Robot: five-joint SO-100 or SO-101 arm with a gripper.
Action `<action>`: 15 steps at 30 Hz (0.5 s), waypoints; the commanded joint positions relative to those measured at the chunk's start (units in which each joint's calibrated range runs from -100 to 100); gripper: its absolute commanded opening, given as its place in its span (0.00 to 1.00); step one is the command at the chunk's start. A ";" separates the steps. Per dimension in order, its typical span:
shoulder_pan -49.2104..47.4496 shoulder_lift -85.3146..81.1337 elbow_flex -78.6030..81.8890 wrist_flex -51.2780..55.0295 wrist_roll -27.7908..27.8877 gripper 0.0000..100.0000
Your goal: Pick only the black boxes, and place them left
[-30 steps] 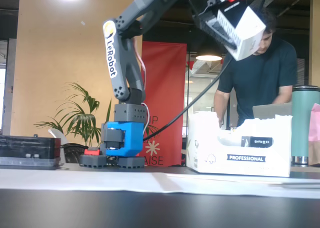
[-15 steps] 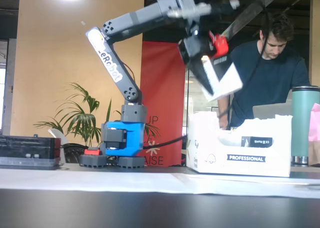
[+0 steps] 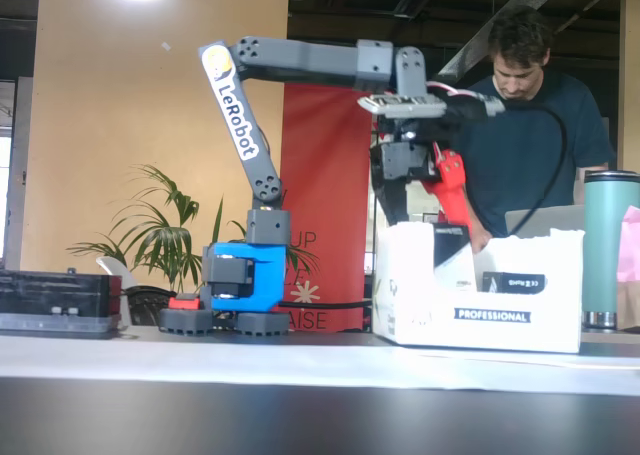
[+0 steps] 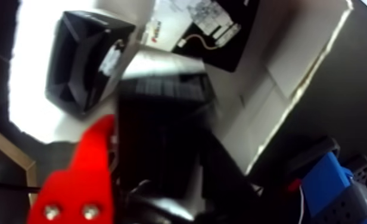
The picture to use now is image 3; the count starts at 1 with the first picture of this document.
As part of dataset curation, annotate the teal insulated tumbler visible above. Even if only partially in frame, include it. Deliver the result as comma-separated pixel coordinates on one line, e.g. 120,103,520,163
581,170,640,329

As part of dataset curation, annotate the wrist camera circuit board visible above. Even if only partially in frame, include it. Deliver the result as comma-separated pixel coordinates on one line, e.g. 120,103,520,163
356,92,506,122

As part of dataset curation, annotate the black and gray gripper body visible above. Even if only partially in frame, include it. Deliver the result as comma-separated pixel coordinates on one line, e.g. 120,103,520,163
370,118,459,181

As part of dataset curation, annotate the white paper sheet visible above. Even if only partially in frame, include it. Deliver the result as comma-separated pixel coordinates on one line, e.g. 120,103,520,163
0,334,640,396

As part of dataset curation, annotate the pink tissue paper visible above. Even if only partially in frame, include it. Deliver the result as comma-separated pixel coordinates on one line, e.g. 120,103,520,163
617,205,640,284

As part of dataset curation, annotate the white torn cardboard container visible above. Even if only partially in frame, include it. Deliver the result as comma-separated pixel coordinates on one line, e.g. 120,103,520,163
372,221,585,355

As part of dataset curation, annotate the man in dark t-shirt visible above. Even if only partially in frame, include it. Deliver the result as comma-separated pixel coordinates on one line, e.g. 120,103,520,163
452,4,617,254

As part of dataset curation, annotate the thick black camera cable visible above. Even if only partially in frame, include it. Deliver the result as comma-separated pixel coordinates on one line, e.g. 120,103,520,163
277,99,569,310

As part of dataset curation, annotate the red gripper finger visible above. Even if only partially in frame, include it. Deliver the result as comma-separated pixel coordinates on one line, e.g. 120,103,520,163
423,144,475,228

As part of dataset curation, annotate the green potted palm plant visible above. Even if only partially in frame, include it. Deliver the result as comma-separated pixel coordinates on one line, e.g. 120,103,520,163
67,164,321,296

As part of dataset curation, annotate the small black and white box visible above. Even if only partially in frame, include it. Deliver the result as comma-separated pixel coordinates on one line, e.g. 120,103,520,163
432,223,477,292

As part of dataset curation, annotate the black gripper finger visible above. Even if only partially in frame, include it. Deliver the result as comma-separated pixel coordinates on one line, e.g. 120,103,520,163
370,160,410,225

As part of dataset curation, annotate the red printed banner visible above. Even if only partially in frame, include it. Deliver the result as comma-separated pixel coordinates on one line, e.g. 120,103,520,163
279,82,375,334

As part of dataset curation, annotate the person's right forearm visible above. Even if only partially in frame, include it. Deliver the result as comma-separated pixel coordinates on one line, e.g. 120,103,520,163
467,194,496,254

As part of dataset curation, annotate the dark woven plant pot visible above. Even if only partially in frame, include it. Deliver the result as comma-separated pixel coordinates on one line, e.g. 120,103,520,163
127,285,177,327

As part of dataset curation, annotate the black electronics case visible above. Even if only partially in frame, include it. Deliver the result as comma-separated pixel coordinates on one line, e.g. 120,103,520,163
0,268,125,337

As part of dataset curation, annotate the gray laptop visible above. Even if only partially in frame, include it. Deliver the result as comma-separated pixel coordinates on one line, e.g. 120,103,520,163
503,203,586,239

